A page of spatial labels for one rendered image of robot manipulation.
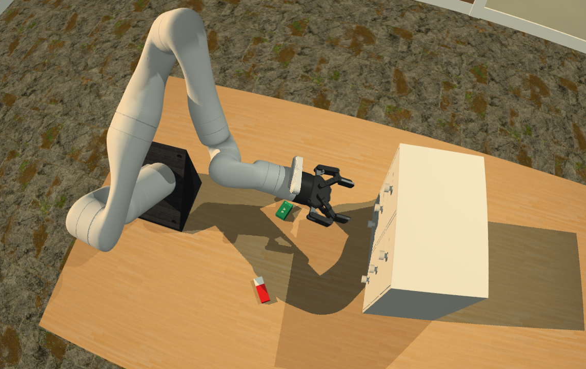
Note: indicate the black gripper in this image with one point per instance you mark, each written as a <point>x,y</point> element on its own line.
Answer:
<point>315,193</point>

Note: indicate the white chest of drawers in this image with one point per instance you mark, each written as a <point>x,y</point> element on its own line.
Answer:
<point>441,258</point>

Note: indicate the green nine-volt battery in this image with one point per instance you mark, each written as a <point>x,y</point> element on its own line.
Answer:
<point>284,210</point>

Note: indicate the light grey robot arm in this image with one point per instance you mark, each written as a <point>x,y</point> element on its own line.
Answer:
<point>98,218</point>

